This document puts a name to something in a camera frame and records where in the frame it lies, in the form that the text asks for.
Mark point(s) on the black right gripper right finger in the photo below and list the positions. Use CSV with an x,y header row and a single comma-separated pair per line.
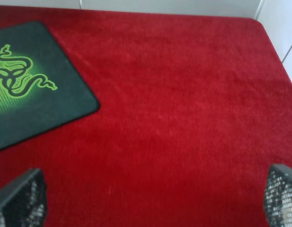
x,y
278,196

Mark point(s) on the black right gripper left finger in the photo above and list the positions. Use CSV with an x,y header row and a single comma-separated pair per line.
x,y
23,201

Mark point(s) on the black green Razer mouse pad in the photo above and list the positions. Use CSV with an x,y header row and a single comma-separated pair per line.
x,y
40,89

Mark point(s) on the red velvet tablecloth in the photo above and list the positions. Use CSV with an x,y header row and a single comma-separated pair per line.
x,y
194,110

